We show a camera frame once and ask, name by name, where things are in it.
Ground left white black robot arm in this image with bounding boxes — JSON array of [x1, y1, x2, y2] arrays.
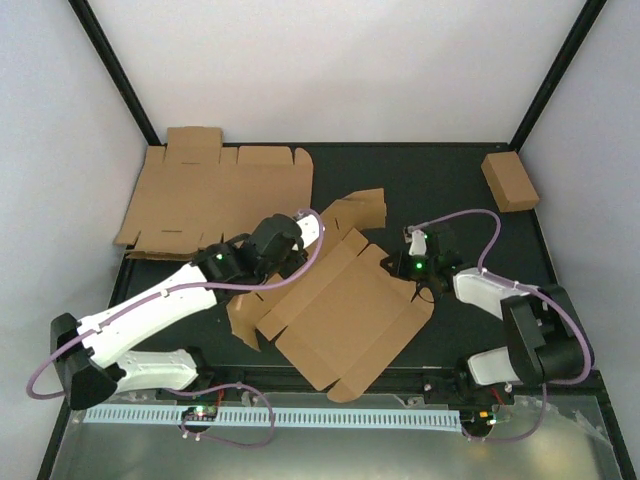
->
[[50, 210, 325, 411]]

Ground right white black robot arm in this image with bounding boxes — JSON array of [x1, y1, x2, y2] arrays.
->
[[380, 224, 593, 403]]

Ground folded small cardboard box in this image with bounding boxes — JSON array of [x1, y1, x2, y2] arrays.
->
[[481, 151, 540, 213]]

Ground stack of flat cardboard blanks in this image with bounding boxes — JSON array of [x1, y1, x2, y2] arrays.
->
[[114, 126, 314, 260]]

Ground metal front plate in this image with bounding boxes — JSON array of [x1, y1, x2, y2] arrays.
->
[[43, 395, 623, 479]]

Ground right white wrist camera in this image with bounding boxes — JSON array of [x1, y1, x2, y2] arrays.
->
[[404, 227, 427, 257]]

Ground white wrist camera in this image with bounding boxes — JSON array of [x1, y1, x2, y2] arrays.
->
[[295, 210, 325, 249], [404, 227, 427, 257]]

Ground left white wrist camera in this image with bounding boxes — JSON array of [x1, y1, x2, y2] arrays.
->
[[295, 210, 325, 249]]

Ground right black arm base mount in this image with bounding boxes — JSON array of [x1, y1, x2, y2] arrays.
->
[[422, 358, 514, 408]]

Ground black aluminium rail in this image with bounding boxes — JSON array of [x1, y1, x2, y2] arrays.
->
[[199, 363, 601, 392]]

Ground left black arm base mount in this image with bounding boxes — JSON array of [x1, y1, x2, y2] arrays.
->
[[155, 367, 251, 402]]

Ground white slotted cable duct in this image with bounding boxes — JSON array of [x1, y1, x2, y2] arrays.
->
[[83, 404, 461, 433]]

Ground left black frame post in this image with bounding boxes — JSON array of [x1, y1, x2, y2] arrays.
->
[[68, 0, 162, 146]]

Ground black frame post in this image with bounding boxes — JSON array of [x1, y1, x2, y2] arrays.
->
[[509, 0, 607, 152], [68, 0, 162, 146]]

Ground right black frame post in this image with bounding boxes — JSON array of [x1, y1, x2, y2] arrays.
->
[[509, 0, 607, 152]]

